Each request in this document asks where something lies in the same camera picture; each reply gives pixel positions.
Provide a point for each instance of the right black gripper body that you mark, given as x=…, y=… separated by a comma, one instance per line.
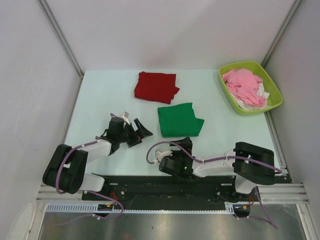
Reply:
x=180, y=154

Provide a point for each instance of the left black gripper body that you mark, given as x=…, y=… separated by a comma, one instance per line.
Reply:
x=128, y=135

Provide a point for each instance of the green t-shirt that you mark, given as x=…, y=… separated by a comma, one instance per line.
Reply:
x=179, y=121

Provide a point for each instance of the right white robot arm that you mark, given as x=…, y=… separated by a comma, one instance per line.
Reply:
x=251, y=164

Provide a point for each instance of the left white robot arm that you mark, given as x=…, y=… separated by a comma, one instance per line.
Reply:
x=66, y=171

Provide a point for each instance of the folded red t-shirt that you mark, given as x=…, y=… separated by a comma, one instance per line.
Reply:
x=156, y=87

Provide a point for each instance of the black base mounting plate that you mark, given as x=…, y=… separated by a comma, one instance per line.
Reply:
x=170, y=193

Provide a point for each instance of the pink t-shirt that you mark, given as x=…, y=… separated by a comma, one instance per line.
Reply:
x=243, y=85

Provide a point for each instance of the lime green plastic basket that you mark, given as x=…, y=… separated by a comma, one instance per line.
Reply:
x=275, y=99

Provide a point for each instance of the white t-shirt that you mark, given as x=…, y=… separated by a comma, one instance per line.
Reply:
x=261, y=93

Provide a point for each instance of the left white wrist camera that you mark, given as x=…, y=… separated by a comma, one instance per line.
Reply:
x=125, y=115

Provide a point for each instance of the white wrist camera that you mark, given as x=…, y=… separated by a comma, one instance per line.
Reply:
x=160, y=154
x=125, y=115

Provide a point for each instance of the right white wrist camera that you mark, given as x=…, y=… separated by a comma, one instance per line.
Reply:
x=160, y=154

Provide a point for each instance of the slotted cable duct rail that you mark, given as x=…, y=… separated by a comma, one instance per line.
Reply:
x=103, y=208

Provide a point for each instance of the aluminium frame rail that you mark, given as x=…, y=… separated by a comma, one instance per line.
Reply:
x=278, y=194

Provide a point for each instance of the left aluminium corner post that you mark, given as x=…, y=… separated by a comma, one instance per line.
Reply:
x=50, y=16

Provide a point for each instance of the aluminium corner post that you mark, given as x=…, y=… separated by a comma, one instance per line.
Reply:
x=281, y=31
x=50, y=16

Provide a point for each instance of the right aluminium corner post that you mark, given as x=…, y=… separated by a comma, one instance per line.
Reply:
x=281, y=31

